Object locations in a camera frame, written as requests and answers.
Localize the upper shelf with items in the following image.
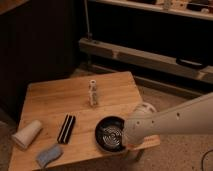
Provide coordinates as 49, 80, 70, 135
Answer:
89, 0, 213, 21

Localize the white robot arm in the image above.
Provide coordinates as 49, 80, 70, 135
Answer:
122, 92, 213, 148

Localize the black handle object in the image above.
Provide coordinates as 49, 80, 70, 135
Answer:
176, 58, 208, 70

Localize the black striped block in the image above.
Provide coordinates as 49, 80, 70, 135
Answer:
57, 115, 76, 144

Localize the black ceramic bowl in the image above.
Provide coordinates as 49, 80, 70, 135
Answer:
95, 116, 126, 153

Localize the metal pole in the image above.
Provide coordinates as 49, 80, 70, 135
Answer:
84, 0, 92, 41

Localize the wooden table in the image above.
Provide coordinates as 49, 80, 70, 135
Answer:
7, 71, 161, 171

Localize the wooden shelf beam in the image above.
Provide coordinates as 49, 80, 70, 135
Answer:
79, 38, 213, 84

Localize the blue sponge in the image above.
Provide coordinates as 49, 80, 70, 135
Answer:
36, 144, 63, 168

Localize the white paper cup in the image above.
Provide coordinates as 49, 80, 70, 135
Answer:
12, 120, 42, 150

